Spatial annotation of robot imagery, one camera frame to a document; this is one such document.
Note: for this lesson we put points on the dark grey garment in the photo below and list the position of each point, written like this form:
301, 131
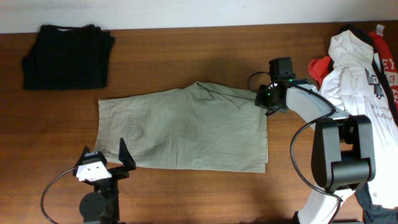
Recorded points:
374, 214

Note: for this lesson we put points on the white printed t-shirt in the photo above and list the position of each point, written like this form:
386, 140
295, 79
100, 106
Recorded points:
353, 86

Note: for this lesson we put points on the red lettered garment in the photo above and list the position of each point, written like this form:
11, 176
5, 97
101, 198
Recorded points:
389, 64

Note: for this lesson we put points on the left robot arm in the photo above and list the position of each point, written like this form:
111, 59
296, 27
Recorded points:
102, 204

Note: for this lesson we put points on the folded black garment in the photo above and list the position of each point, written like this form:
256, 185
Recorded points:
68, 58

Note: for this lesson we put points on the khaki green shorts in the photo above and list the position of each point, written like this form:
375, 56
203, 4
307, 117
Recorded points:
204, 126

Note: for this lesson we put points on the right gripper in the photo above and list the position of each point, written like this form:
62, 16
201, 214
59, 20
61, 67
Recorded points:
260, 98

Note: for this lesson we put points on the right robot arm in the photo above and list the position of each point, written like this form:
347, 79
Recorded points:
342, 159

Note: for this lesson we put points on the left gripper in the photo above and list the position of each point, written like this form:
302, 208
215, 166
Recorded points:
124, 157

